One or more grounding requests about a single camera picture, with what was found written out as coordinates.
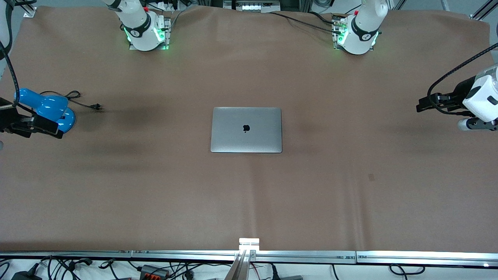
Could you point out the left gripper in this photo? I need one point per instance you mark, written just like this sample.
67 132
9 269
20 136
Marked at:
460 93

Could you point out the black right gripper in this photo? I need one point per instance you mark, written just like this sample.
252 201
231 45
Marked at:
8 121

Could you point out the grey laptop with black keyboard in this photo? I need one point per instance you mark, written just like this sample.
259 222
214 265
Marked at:
246 132

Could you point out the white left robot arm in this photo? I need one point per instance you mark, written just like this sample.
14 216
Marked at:
362 23

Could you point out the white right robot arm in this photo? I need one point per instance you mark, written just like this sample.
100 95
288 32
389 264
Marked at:
140 27

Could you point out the blue desk lamp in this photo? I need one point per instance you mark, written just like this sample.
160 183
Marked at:
52 107

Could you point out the brown table cover sheet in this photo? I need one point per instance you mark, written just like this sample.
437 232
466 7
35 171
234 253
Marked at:
155 186

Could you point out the black power adapter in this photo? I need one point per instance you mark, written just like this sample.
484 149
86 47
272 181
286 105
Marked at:
25 275

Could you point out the grey orange connector box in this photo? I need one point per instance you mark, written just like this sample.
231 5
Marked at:
153 271

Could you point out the metal equipment with white lights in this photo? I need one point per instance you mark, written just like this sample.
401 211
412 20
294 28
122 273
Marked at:
251 6

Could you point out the black plug connector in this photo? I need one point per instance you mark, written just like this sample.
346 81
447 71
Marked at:
274 273

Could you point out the aluminium frame corner profile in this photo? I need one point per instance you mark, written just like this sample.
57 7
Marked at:
482 11

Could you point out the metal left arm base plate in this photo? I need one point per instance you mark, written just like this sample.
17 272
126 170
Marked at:
335 35

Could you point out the aluminium table edge rail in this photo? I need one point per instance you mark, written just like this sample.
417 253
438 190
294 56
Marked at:
428 258
66 254
303 256

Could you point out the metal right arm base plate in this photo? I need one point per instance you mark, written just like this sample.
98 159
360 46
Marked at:
168 29

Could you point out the aluminium camera mount post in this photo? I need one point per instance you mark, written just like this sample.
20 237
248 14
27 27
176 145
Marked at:
249 245

